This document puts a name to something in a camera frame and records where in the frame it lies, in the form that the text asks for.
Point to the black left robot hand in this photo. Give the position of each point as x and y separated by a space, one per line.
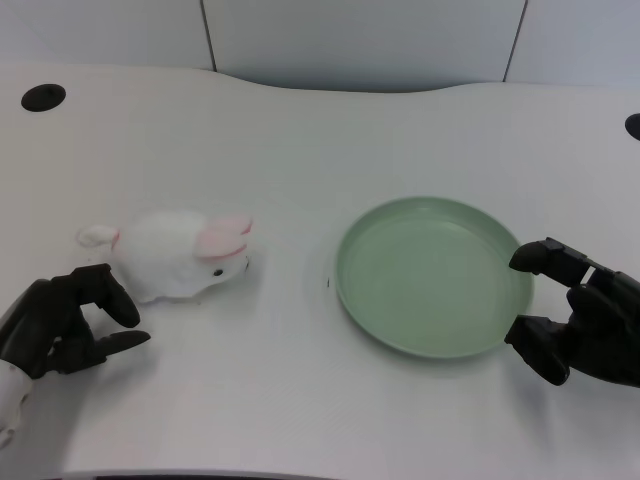
50 320

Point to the green round plate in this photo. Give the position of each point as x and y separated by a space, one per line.
432 280

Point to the white rabbit doll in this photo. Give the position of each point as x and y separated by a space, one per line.
185 257

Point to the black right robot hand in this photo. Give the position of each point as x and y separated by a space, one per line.
590 320

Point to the grey partition panel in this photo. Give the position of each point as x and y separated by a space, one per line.
360 37

